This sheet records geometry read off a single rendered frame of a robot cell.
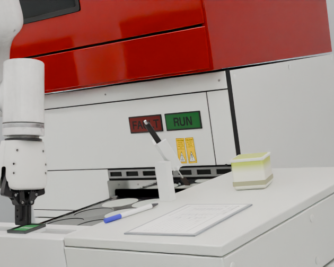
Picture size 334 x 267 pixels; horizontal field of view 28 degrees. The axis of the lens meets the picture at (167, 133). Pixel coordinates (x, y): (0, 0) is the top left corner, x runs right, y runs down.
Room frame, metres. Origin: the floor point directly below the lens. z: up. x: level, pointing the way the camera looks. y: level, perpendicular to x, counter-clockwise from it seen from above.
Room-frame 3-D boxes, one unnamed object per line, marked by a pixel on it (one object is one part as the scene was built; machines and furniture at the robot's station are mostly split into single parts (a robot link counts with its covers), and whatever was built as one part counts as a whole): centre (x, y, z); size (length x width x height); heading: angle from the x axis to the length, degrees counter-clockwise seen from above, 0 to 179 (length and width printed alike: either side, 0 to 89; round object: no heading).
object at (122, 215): (1.31, 0.09, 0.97); 0.14 x 0.01 x 0.01; 133
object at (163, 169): (1.42, 0.01, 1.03); 0.06 x 0.04 x 0.13; 142
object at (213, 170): (1.83, 0.02, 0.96); 0.44 x 0.01 x 0.02; 52
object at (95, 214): (1.65, 0.13, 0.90); 0.34 x 0.34 x 0.01; 52
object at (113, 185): (1.83, 0.02, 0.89); 0.44 x 0.02 x 0.10; 52
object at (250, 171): (1.42, -0.17, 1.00); 0.07 x 0.07 x 0.07; 67
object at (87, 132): (1.95, 0.15, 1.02); 0.82 x 0.03 x 0.40; 52
